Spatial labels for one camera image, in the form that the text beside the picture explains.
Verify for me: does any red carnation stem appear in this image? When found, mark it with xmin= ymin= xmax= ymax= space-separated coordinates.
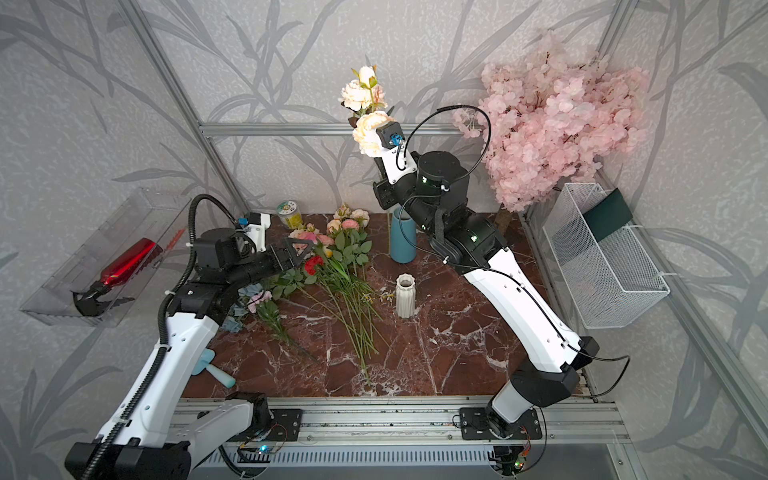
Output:
xmin=304 ymin=255 xmax=379 ymax=380

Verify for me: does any pink rose bunch with leaves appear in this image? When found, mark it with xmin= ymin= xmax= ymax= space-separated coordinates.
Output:
xmin=325 ymin=203 xmax=372 ymax=271

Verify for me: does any clear plastic wall bin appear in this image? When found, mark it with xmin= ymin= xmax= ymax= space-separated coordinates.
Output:
xmin=20 ymin=188 xmax=190 ymax=327

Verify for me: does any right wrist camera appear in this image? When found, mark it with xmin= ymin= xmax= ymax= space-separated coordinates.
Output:
xmin=375 ymin=121 xmax=406 ymax=151

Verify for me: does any dark green card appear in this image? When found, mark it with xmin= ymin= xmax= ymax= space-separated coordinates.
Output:
xmin=583 ymin=189 xmax=633 ymax=243

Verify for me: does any blue hydrangea flower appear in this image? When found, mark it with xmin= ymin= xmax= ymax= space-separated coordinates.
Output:
xmin=220 ymin=283 xmax=265 ymax=333

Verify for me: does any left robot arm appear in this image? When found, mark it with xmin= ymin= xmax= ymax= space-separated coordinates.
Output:
xmin=65 ymin=194 xmax=307 ymax=479

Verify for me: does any teal plastic scraper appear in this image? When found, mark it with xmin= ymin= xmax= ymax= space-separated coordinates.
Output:
xmin=191 ymin=348 xmax=236 ymax=389

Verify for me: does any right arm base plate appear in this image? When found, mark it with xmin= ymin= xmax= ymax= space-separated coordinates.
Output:
xmin=457 ymin=407 xmax=544 ymax=441

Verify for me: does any pink white rose stem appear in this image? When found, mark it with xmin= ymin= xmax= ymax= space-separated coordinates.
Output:
xmin=289 ymin=223 xmax=334 ymax=249

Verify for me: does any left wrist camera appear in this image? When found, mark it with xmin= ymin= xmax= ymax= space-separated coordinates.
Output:
xmin=237 ymin=212 xmax=271 ymax=252

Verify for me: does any aluminium front rail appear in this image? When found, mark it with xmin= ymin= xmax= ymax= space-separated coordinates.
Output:
xmin=173 ymin=395 xmax=631 ymax=448

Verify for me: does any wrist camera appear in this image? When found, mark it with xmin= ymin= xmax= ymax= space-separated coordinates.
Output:
xmin=237 ymin=212 xmax=271 ymax=252
xmin=375 ymin=121 xmax=406 ymax=151

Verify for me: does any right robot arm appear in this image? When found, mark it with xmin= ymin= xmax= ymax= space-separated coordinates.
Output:
xmin=374 ymin=148 xmax=599 ymax=439

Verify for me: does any white ribbed vase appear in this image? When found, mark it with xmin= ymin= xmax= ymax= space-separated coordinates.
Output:
xmin=395 ymin=274 xmax=416 ymax=319

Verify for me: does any pink cherry blossom tree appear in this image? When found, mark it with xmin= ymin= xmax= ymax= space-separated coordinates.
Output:
xmin=453 ymin=32 xmax=649 ymax=212

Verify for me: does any white wire mesh basket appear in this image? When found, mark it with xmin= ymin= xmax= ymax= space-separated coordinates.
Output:
xmin=543 ymin=183 xmax=670 ymax=330

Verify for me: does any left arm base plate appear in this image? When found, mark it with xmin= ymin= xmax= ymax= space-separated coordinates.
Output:
xmin=229 ymin=409 xmax=303 ymax=443

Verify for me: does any small tape roll jar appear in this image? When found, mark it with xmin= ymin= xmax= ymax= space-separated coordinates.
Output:
xmin=276 ymin=200 xmax=303 ymax=230

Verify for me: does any teal ceramic vase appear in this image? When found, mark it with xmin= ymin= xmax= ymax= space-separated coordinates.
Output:
xmin=390 ymin=207 xmax=417 ymax=264

